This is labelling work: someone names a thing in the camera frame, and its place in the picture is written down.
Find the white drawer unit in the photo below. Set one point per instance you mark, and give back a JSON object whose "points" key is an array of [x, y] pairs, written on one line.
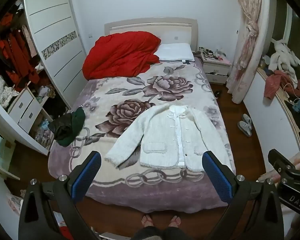
{"points": [[23, 107]]}

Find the black garment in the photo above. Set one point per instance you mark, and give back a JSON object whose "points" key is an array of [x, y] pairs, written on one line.
{"points": [[60, 127]]}

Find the white nightstand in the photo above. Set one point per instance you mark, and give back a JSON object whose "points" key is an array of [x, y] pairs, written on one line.
{"points": [[216, 70]]}

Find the dusty red garment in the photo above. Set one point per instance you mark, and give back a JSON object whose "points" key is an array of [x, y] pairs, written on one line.
{"points": [[272, 83]]}

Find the white bay window cabinet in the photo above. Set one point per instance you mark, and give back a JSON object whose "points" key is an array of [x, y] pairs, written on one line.
{"points": [[267, 120]]}

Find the grey slipper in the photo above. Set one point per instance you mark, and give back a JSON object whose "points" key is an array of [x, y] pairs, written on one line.
{"points": [[244, 128], [248, 120]]}

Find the red duvet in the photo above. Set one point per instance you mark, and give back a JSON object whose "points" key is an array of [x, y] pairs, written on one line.
{"points": [[120, 55]]}

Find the dark green garment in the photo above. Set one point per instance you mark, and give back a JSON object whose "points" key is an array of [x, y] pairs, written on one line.
{"points": [[77, 125]]}

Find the white pillow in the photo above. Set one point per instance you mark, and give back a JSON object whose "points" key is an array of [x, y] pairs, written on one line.
{"points": [[173, 52]]}

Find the white shelf unit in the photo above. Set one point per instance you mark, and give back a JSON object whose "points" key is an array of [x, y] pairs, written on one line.
{"points": [[2, 155]]}

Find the black shoe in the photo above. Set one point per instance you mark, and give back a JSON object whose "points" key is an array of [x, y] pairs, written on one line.
{"points": [[218, 93]]}

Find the white plush garment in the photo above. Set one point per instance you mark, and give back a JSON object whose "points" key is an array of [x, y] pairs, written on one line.
{"points": [[282, 57]]}

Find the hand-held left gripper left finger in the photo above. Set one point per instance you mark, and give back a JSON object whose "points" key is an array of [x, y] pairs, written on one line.
{"points": [[86, 177]]}

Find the white fuzzy jacket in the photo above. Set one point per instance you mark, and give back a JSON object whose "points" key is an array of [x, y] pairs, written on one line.
{"points": [[160, 135]]}

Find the person's right foot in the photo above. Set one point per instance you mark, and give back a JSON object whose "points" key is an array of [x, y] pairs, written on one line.
{"points": [[175, 221]]}

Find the cream bed headboard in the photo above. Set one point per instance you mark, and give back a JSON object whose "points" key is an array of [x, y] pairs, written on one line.
{"points": [[150, 26]]}

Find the pink patterned cloth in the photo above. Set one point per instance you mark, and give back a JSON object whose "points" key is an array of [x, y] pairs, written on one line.
{"points": [[15, 202]]}

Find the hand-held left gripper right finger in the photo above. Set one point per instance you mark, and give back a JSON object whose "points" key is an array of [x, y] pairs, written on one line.
{"points": [[217, 180]]}

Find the person's left foot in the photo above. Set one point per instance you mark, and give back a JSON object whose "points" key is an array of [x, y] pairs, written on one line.
{"points": [[147, 221]]}

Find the pink floral curtain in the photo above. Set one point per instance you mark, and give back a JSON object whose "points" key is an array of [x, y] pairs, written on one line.
{"points": [[247, 42]]}

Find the clutter of small toiletries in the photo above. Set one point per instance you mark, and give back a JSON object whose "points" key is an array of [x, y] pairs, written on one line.
{"points": [[212, 53]]}

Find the hanging red clothes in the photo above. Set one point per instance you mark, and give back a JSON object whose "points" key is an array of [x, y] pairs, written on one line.
{"points": [[17, 55]]}

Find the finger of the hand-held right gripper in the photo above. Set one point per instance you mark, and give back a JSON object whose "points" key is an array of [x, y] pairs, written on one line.
{"points": [[280, 161]]}

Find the person's foot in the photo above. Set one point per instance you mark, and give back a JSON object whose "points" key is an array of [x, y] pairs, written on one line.
{"points": [[175, 221], [147, 221]]}

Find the floral fabric bundle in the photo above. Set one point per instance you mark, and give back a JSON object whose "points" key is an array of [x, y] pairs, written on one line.
{"points": [[1, 88]]}

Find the floral bed blanket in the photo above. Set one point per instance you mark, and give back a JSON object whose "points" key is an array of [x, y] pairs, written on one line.
{"points": [[130, 97]]}

